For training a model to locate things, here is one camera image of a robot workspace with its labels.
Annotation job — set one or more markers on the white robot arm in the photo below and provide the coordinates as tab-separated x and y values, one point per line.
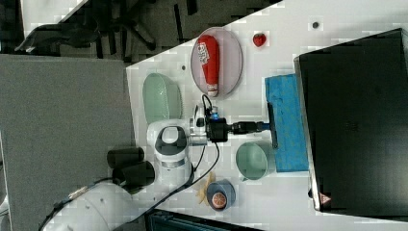
104	206

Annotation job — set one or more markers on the red ketchup bottle toy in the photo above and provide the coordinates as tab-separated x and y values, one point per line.
208	54

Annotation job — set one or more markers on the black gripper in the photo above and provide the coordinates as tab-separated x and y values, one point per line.
218	130

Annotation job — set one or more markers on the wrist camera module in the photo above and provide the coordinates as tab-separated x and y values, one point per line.
202	115

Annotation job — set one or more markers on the black toaster oven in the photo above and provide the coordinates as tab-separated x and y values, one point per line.
342	117

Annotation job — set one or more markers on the black cylinder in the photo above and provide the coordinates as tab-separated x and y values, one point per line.
139	175
119	158

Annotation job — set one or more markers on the green cup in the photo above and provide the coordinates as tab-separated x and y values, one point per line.
255	160

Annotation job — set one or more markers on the grey round plate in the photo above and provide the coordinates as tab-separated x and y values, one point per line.
229	61

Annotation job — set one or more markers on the orange slice toy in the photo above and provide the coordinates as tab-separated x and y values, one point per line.
219	200

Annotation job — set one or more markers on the grey partition panel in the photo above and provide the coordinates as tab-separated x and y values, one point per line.
59	119

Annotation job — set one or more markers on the black office chair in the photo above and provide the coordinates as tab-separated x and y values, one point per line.
89	24

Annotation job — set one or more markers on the blue bowl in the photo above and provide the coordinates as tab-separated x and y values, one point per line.
225	187

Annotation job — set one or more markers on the yellow banana peel toy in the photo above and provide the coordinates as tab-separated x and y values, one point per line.
201	193

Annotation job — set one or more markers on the red strawberry toy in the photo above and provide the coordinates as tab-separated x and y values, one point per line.
259	39

